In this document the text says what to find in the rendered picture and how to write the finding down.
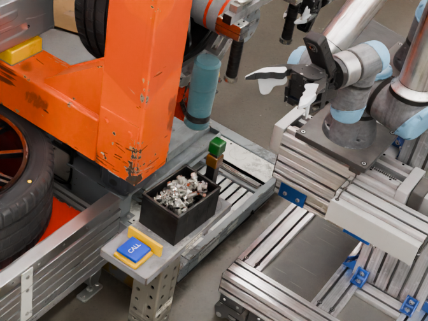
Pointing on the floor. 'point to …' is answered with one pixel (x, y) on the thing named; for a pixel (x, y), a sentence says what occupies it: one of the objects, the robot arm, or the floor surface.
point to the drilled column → (154, 296)
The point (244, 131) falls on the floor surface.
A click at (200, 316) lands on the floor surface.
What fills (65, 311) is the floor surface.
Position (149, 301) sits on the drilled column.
